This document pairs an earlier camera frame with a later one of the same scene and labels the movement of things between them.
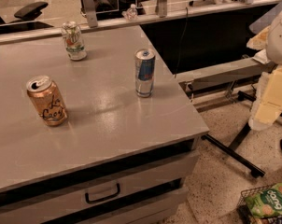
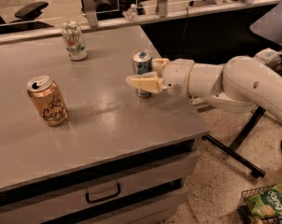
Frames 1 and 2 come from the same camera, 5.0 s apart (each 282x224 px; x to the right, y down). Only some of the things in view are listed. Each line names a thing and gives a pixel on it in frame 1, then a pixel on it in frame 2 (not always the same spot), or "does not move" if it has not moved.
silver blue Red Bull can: (145, 72) does not move
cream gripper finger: (273, 97) -> (150, 82)
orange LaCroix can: (47, 98) does not move
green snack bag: (274, 200) does not move
